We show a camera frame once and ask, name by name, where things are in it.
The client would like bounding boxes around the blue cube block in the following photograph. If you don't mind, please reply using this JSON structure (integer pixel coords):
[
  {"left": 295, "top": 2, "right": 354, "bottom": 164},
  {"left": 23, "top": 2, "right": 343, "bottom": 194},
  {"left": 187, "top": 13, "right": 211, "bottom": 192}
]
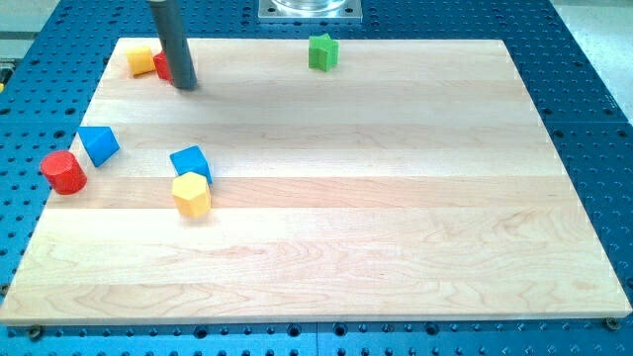
[{"left": 169, "top": 145, "right": 213, "bottom": 184}]

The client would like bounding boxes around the wooden board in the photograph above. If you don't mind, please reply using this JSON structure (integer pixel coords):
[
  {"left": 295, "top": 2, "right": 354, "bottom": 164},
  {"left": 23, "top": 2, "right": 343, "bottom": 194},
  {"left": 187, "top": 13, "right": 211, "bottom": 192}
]
[{"left": 1, "top": 38, "right": 631, "bottom": 326}]

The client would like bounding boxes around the yellow hexagon block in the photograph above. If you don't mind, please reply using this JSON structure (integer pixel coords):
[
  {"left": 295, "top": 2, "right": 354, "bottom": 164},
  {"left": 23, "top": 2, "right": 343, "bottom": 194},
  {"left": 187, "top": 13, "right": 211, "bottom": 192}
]
[{"left": 171, "top": 172, "right": 211, "bottom": 218}]

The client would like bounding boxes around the red cylinder block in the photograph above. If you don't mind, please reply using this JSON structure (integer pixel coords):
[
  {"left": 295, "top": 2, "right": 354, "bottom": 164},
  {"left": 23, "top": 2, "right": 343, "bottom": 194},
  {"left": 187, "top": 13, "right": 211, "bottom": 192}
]
[{"left": 40, "top": 150, "right": 87, "bottom": 195}]

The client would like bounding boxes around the blue perforated metal table plate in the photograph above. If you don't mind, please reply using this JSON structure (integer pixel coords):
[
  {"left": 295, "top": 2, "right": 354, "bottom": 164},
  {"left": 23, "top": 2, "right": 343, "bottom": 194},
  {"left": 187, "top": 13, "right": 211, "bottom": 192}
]
[{"left": 1, "top": 0, "right": 632, "bottom": 355}]

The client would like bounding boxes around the blue triangular prism block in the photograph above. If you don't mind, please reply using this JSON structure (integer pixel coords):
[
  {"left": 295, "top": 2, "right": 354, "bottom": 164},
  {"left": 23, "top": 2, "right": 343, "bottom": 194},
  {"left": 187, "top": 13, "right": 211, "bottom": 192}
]
[{"left": 78, "top": 127, "right": 120, "bottom": 167}]

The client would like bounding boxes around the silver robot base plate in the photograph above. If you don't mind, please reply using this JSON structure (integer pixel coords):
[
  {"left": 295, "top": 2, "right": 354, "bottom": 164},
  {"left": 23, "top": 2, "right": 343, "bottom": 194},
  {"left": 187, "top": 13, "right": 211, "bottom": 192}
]
[{"left": 256, "top": 0, "right": 363, "bottom": 23}]

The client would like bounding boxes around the red block behind rod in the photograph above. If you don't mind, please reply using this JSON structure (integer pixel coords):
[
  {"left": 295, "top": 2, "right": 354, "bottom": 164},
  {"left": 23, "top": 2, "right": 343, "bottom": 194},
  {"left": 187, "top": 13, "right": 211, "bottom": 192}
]
[{"left": 152, "top": 51, "right": 172, "bottom": 83}]

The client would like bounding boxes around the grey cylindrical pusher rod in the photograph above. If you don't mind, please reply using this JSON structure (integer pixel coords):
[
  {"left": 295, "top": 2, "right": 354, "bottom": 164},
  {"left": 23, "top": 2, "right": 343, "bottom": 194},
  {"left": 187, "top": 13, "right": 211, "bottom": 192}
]
[{"left": 147, "top": 0, "right": 198, "bottom": 90}]

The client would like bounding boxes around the green star block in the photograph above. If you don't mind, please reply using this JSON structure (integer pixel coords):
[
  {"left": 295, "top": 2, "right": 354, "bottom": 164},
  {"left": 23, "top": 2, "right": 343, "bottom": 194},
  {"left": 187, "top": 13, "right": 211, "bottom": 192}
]
[{"left": 308, "top": 34, "right": 339, "bottom": 72}]

